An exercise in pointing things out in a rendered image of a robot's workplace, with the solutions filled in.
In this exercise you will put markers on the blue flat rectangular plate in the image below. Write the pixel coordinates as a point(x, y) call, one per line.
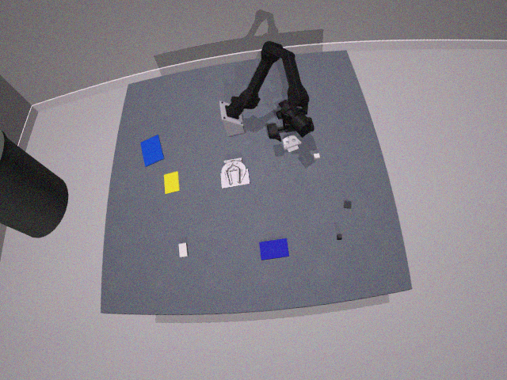
point(152, 151)

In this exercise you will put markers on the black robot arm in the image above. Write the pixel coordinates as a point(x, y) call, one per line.
point(297, 95)

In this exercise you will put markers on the yellow flat plate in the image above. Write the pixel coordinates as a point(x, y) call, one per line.
point(171, 182)

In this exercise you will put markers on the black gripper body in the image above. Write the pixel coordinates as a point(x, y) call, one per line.
point(273, 130)

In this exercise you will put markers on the blue flat square plate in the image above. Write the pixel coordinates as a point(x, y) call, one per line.
point(274, 249)

